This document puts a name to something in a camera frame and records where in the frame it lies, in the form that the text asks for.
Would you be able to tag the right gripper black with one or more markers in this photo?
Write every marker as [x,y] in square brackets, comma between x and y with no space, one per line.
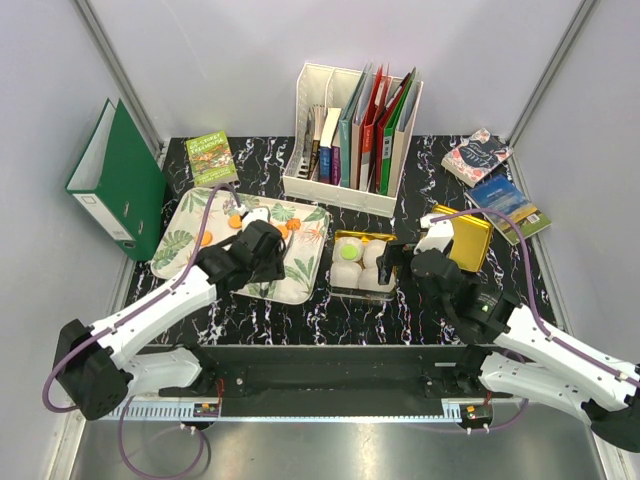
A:
[393,251]

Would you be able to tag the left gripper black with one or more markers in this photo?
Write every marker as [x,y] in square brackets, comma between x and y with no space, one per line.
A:
[275,271]

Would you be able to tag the gold cookie tin base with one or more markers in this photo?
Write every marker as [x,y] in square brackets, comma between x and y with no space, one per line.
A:
[357,293]

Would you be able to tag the green sandwich cookie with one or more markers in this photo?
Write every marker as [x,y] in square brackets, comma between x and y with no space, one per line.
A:
[349,252]

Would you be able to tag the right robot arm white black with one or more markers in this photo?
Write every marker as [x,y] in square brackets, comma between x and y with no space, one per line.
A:
[510,349]

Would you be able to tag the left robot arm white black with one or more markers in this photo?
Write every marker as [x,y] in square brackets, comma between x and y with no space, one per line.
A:
[101,365]

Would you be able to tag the white paper cup back right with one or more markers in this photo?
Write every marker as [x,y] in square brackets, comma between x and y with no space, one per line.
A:
[372,251]

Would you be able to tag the white paper cup back left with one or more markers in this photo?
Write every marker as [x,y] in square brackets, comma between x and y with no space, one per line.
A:
[346,239]

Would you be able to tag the orange shell shaped cookie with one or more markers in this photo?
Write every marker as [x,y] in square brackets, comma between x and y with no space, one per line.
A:
[293,224]

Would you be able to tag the white paper cup front left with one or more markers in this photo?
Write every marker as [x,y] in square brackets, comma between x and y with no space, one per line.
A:
[345,275]

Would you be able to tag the floral patterned serving tray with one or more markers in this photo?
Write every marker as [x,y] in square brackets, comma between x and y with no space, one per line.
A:
[304,248]

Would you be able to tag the orange cookie near tray left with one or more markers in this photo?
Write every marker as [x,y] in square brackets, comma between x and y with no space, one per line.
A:
[206,238]

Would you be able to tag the gold tin lid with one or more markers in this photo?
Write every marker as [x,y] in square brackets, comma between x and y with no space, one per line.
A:
[472,236]

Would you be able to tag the green treehouse paperback book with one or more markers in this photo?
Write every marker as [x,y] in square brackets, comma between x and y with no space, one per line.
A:
[211,160]

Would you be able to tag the floral cover paperback book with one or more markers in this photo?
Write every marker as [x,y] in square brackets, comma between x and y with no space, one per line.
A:
[476,157]

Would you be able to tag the blue landscape cover book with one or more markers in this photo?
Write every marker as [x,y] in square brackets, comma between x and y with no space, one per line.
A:
[500,194]

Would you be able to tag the white desk file organizer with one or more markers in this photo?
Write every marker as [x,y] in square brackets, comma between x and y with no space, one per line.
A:
[352,134]

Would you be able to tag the green lever arch binder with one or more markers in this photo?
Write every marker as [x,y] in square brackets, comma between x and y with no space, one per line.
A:
[118,181]

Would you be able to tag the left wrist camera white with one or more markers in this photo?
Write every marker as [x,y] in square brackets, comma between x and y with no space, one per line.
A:
[247,215]

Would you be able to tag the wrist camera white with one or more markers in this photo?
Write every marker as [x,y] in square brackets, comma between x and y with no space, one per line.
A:
[247,215]
[437,234]

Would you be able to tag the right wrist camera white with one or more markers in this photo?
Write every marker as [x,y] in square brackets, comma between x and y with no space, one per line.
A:
[437,234]

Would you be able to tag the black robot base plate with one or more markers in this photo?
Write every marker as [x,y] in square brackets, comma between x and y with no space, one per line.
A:
[333,382]

